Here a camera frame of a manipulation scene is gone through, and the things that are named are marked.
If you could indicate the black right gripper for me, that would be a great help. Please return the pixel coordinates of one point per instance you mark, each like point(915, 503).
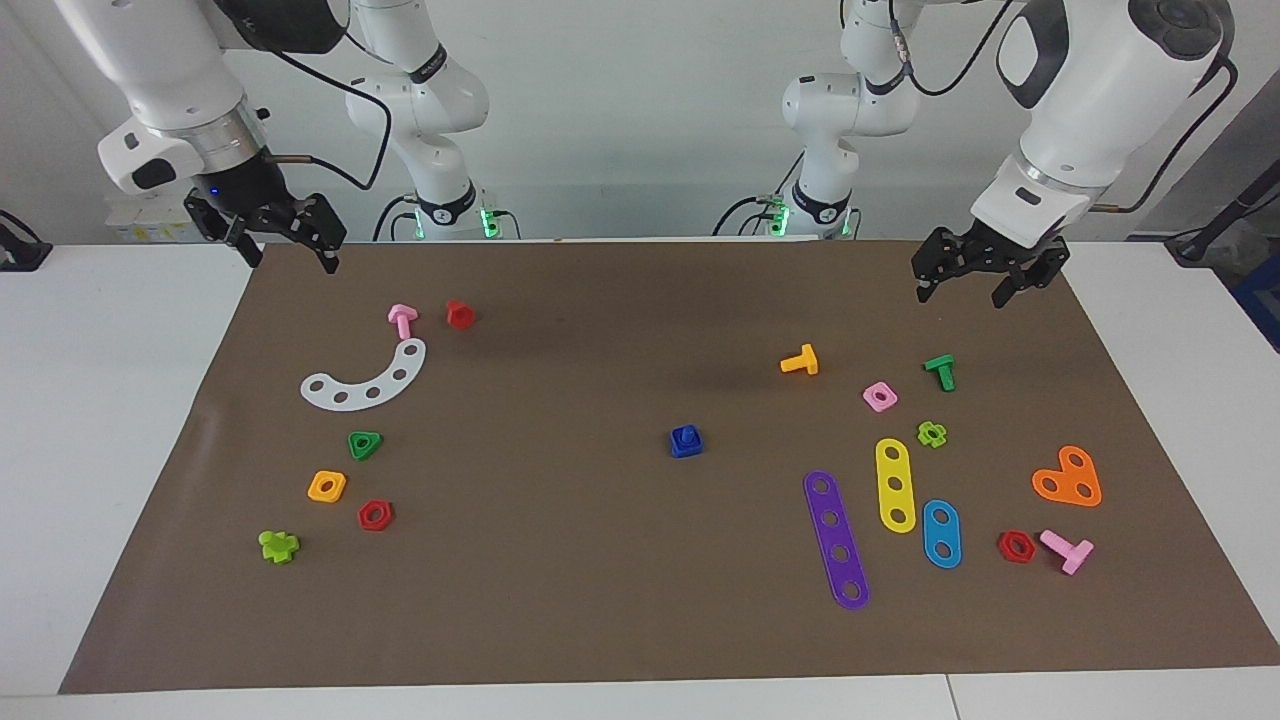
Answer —
point(250, 200)

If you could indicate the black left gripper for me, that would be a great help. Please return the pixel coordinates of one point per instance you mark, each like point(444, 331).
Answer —
point(985, 252)

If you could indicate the blue square nut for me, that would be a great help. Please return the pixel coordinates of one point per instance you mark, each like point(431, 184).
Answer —
point(676, 447)

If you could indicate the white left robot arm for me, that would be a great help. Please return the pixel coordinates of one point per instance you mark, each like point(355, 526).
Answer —
point(1100, 90)

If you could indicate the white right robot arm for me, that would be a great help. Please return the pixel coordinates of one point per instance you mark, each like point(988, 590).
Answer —
point(170, 60)

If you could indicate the green plastic bolt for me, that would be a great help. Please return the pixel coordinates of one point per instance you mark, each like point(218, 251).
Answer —
point(940, 368)

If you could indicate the pink plastic bolt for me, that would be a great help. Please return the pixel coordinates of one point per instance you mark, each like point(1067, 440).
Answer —
point(402, 318)
point(1062, 546)

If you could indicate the pink square nut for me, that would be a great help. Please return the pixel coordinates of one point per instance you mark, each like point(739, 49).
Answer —
point(870, 400)

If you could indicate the lime green cross nut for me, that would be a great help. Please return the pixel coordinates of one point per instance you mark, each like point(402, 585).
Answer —
point(924, 432)

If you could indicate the white box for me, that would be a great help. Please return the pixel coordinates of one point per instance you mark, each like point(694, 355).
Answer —
point(140, 225)

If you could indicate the white curved five-hole plate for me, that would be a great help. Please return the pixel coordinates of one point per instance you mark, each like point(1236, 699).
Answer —
point(357, 398)

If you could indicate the red plastic bolt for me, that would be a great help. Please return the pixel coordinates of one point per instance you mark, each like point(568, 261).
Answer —
point(459, 316)

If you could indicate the orange plastic bolt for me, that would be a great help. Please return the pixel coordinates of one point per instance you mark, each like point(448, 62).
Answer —
point(802, 362)

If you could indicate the yellow three-hole plate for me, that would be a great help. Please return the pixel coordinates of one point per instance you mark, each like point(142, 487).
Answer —
point(894, 470)

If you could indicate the green triangle nut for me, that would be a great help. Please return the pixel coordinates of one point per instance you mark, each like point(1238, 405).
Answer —
point(374, 440)

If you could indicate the orange heart-shaped plate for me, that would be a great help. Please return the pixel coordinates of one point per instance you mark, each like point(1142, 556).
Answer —
point(1068, 482)

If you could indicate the orange square nut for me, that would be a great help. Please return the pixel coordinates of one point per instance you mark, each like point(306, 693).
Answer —
point(314, 490)

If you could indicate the blue two-hole plate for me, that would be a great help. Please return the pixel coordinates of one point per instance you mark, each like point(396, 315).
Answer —
point(942, 534)

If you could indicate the red hex nut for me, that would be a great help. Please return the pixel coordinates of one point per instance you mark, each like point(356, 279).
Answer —
point(364, 518)
point(1003, 548)

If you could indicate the black clamp device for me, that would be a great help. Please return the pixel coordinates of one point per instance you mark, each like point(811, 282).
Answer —
point(20, 255)

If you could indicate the purple four-hole plate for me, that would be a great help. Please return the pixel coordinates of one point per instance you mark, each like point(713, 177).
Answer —
point(837, 537)

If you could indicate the lime clover nut left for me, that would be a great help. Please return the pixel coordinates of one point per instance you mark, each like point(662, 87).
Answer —
point(275, 548)

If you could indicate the blue box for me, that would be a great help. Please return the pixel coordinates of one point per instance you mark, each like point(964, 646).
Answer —
point(1265, 300)

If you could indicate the brown table mat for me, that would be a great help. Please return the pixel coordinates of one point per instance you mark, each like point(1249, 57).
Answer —
point(600, 560)

